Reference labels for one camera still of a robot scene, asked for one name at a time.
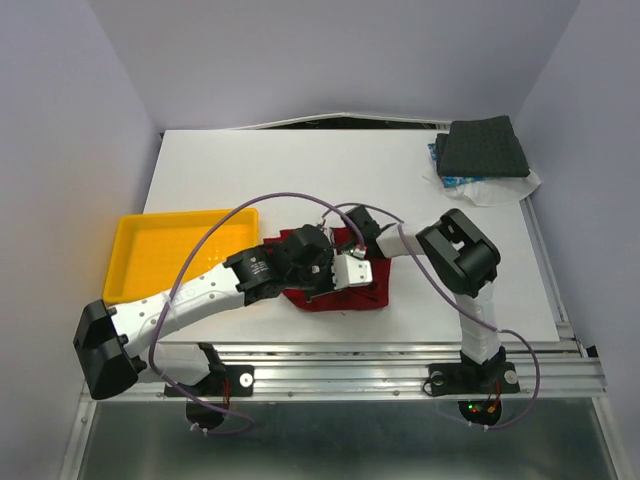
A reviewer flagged red skirt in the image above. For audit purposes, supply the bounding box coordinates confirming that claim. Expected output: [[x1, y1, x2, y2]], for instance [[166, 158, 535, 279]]
[[254, 224, 391, 313]]

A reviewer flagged dark grey dotted skirt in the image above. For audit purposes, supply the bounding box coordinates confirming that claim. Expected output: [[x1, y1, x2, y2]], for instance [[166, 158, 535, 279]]
[[435, 115, 530, 179]]

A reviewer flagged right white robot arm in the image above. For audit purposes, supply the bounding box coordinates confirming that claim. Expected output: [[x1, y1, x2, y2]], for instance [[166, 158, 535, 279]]
[[347, 205, 506, 396]]

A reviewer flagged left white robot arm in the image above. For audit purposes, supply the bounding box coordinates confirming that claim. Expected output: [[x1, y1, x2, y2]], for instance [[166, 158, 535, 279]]
[[73, 224, 334, 400]]

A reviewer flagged blue floral skirt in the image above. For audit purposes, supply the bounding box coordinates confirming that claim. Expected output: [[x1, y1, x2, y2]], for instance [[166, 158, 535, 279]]
[[428, 143, 483, 188]]

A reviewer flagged yellow plastic tray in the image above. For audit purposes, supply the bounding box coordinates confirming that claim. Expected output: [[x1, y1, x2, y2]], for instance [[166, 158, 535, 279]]
[[102, 208, 259, 304]]

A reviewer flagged white paper sheet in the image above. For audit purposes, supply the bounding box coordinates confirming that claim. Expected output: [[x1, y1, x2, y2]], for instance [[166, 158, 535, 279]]
[[422, 169, 541, 207]]

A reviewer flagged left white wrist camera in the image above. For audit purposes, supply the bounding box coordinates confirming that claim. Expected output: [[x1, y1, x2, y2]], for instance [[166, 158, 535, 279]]
[[331, 254, 373, 291]]

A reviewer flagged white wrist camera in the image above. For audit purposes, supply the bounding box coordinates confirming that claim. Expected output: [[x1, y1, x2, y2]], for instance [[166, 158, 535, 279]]
[[331, 254, 373, 291], [316, 218, 337, 248]]

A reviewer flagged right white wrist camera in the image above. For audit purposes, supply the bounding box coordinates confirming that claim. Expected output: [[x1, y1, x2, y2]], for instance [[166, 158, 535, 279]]
[[316, 218, 337, 248]]

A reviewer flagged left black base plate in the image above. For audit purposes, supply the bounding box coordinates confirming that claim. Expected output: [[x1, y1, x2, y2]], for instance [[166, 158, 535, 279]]
[[164, 365, 255, 436]]

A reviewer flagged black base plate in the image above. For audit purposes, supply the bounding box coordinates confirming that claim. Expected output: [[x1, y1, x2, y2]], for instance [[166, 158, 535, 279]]
[[422, 362, 520, 427], [164, 365, 255, 436]]

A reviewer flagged aluminium mounting rail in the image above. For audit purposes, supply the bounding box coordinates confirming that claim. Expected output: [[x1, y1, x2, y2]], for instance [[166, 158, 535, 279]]
[[79, 324, 609, 401]]

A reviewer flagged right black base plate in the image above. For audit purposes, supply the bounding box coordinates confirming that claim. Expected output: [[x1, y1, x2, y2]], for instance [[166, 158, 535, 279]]
[[422, 362, 520, 427]]

